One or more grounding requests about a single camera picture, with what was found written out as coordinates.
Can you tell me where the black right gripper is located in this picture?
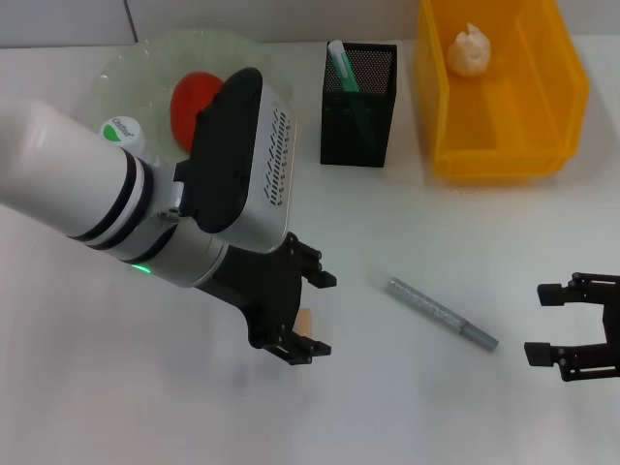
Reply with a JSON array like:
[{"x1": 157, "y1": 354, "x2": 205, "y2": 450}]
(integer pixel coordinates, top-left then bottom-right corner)
[{"x1": 524, "y1": 272, "x2": 620, "y2": 383}]

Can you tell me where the grey marker pen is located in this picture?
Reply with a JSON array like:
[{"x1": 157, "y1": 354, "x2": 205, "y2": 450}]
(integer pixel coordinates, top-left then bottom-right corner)
[{"x1": 386, "y1": 276, "x2": 500, "y2": 353}]

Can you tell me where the clear water bottle green label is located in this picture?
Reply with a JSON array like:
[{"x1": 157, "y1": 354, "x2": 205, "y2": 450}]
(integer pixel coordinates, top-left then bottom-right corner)
[{"x1": 99, "y1": 115, "x2": 166, "y2": 169}]

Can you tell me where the pale green glass fruit plate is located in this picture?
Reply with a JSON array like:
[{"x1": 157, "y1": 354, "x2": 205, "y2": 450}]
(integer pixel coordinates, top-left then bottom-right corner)
[{"x1": 94, "y1": 27, "x2": 295, "y2": 161}]

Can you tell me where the black mesh pen holder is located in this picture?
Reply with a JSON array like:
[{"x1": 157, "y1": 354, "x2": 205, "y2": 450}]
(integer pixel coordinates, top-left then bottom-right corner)
[{"x1": 320, "y1": 42, "x2": 398, "y2": 169}]

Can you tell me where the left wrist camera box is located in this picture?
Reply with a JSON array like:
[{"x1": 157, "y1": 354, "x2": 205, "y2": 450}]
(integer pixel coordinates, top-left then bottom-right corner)
[{"x1": 173, "y1": 67, "x2": 296, "y2": 253}]

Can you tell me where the green pen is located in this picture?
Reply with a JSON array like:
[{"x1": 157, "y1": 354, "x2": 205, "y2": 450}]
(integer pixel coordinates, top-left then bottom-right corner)
[{"x1": 327, "y1": 40, "x2": 378, "y2": 149}]

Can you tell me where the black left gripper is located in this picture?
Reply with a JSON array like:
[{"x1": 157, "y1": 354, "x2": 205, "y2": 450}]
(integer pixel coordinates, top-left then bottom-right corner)
[{"x1": 196, "y1": 232, "x2": 338, "y2": 367}]

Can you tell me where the yellow plastic bin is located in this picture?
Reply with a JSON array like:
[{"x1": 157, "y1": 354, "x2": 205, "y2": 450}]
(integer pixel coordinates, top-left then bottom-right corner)
[{"x1": 414, "y1": 0, "x2": 591, "y2": 183}]

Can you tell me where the red-orange round fruit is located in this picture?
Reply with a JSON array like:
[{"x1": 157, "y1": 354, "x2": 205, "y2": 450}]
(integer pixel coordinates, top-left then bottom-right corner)
[{"x1": 170, "y1": 71, "x2": 227, "y2": 154}]

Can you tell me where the tan eraser block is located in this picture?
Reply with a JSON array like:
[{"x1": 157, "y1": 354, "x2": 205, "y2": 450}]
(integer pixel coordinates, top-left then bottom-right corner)
[{"x1": 295, "y1": 309, "x2": 315, "y2": 339}]

